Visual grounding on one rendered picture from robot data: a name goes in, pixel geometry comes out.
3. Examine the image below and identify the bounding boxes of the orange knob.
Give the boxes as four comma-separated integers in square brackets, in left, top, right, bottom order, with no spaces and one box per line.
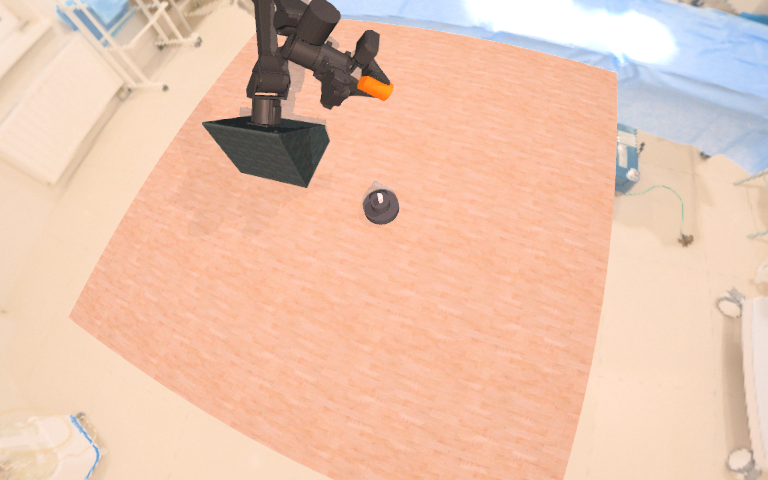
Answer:
[358,76,393,101]

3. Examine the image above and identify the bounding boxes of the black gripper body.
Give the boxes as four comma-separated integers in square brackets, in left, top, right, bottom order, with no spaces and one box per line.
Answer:
[309,30,380,77]

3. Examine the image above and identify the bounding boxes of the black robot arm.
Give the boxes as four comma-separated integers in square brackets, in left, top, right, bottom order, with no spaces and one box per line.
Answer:
[246,0,351,127]

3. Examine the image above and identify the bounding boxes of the dark grey round pedestal with silver shaft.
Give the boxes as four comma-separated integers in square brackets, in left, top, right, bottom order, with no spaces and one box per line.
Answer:
[363,189,399,225]

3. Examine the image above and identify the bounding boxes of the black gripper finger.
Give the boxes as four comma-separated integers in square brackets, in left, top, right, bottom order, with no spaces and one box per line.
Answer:
[348,75,376,98]
[361,58,391,85]

